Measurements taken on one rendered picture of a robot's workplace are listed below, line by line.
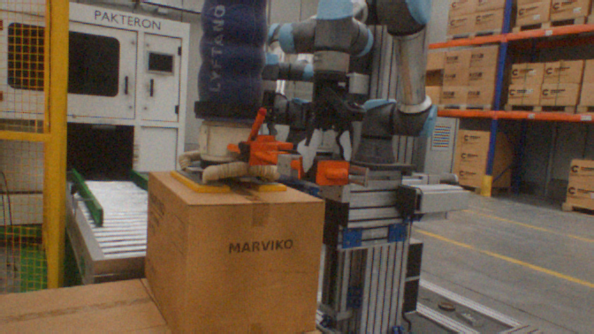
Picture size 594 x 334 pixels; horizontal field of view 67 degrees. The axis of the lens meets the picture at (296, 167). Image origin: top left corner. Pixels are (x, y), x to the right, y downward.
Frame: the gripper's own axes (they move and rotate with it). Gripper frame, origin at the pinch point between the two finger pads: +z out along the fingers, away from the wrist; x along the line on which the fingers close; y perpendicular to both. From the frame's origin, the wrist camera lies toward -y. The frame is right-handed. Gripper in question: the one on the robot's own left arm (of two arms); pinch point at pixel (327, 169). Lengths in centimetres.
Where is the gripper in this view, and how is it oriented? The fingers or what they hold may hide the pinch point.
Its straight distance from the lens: 95.3
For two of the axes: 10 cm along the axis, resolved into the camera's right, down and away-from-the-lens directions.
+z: -0.7, 9.9, 1.1
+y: -4.8, -1.3, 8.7
